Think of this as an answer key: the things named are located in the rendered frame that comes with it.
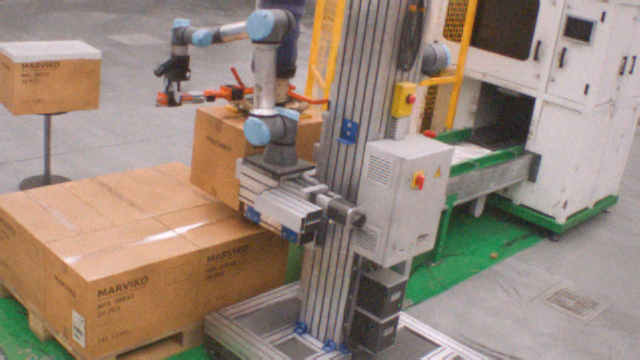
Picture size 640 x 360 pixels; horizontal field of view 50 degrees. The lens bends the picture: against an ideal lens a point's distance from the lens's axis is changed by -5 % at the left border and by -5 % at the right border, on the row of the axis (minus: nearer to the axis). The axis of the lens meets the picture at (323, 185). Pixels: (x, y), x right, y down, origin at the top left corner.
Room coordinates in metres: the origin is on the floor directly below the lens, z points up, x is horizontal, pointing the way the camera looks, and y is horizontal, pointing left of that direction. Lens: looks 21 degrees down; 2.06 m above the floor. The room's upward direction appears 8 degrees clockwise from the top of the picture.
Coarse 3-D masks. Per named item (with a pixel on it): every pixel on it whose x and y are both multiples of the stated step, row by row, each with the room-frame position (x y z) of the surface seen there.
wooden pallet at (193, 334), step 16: (0, 288) 3.11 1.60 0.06; (32, 320) 2.87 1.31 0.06; (48, 336) 2.82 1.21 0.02; (160, 336) 2.82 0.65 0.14; (176, 336) 2.96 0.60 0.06; (192, 336) 2.97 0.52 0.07; (112, 352) 2.62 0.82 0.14; (144, 352) 2.83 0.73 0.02; (160, 352) 2.86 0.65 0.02; (176, 352) 2.90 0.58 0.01
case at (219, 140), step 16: (208, 112) 3.39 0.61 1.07; (224, 112) 3.43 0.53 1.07; (208, 128) 3.36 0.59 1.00; (224, 128) 3.28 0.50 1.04; (240, 128) 3.21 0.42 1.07; (304, 128) 3.45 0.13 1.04; (320, 128) 3.54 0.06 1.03; (208, 144) 3.35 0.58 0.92; (224, 144) 3.27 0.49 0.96; (240, 144) 3.19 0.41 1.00; (304, 144) 3.46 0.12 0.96; (192, 160) 3.43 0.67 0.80; (208, 160) 3.34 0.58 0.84; (224, 160) 3.26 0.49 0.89; (192, 176) 3.42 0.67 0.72; (208, 176) 3.34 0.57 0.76; (224, 176) 3.25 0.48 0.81; (208, 192) 3.33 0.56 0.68; (224, 192) 3.25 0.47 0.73; (240, 208) 3.18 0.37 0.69
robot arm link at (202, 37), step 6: (186, 30) 3.04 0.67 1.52; (192, 30) 3.03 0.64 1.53; (198, 30) 3.02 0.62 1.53; (204, 30) 3.02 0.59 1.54; (210, 30) 3.08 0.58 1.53; (186, 36) 3.02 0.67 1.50; (192, 36) 3.00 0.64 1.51; (198, 36) 2.99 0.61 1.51; (204, 36) 3.00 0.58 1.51; (210, 36) 3.03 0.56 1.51; (186, 42) 3.04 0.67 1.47; (192, 42) 3.01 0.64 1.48; (198, 42) 2.99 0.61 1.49; (204, 42) 3.00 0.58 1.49; (210, 42) 3.07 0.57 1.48
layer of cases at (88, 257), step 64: (64, 192) 3.37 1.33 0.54; (128, 192) 3.50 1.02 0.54; (192, 192) 3.63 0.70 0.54; (0, 256) 3.10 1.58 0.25; (64, 256) 2.70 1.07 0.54; (128, 256) 2.79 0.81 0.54; (192, 256) 2.95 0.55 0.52; (256, 256) 3.26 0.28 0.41; (64, 320) 2.66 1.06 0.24; (128, 320) 2.68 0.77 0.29; (192, 320) 2.97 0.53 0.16
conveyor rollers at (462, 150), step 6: (450, 144) 5.30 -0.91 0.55; (456, 144) 5.36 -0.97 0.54; (462, 144) 5.37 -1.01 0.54; (468, 144) 5.40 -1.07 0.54; (456, 150) 5.16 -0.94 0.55; (462, 150) 5.22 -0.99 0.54; (468, 150) 5.24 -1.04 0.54; (474, 150) 5.25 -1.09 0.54; (480, 150) 5.31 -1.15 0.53; (486, 150) 5.29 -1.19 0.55; (456, 156) 5.04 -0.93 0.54; (462, 156) 5.03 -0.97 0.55; (468, 156) 5.08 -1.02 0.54; (474, 156) 5.11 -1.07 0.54
